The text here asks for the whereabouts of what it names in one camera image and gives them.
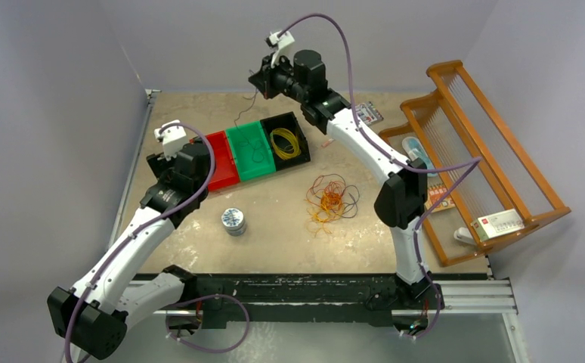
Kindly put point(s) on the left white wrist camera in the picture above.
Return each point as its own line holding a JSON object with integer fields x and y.
{"x": 172, "y": 136}

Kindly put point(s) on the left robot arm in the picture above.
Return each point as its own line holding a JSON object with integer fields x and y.
{"x": 94, "y": 314}

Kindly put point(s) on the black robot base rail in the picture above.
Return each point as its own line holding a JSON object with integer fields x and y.
{"x": 368, "y": 298}

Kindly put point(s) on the white plastic object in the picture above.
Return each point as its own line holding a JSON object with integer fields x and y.
{"x": 464, "y": 235}

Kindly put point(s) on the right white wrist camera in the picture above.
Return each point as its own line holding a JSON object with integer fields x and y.
{"x": 279, "y": 42}

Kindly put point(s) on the loose white marker pen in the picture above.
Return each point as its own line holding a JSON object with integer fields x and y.
{"x": 327, "y": 143}

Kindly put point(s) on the green plastic bin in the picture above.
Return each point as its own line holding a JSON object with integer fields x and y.
{"x": 252, "y": 155}

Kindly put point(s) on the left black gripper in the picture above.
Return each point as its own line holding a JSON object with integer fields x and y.
{"x": 162, "y": 168}

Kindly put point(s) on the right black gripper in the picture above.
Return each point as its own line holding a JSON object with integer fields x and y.
{"x": 264, "y": 80}

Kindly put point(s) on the blue white plastic packet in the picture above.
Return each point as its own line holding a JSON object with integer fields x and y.
{"x": 414, "y": 149}

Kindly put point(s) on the black plastic bin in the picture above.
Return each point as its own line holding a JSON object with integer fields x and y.
{"x": 288, "y": 144}

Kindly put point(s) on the red plastic bin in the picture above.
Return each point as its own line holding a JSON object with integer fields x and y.
{"x": 226, "y": 173}

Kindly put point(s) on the white red cardboard box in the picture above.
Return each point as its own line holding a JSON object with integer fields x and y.
{"x": 497, "y": 224}

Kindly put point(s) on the marker pen pack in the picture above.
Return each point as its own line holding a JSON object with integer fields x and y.
{"x": 368, "y": 114}

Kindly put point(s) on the round blue white tin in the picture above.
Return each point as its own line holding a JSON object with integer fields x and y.
{"x": 234, "y": 222}

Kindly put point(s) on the wooden rack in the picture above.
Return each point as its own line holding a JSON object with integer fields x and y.
{"x": 455, "y": 123}

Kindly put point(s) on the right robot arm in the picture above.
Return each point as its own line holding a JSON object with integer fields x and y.
{"x": 402, "y": 196}

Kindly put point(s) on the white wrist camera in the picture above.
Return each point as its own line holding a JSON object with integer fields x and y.
{"x": 172, "y": 136}
{"x": 279, "y": 42}

